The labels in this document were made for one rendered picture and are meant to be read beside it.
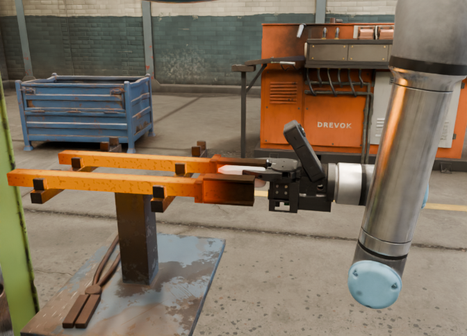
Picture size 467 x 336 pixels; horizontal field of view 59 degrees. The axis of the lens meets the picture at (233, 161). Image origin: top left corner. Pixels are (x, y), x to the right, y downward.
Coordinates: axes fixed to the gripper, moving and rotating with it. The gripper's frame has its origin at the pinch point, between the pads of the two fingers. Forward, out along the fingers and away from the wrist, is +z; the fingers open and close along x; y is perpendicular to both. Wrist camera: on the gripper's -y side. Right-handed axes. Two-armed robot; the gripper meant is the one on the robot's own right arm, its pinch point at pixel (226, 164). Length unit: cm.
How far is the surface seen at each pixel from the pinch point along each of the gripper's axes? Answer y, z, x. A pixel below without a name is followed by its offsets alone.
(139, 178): -0.7, 12.3, -11.8
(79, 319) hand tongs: 25.3, 23.4, -16.8
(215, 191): 0.7, -0.8, -12.0
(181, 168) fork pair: 0.3, 7.9, -2.5
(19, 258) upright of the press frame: 29, 53, 5
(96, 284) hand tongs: 25.4, 25.8, -6.4
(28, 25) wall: -34, 563, 717
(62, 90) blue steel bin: 33, 230, 299
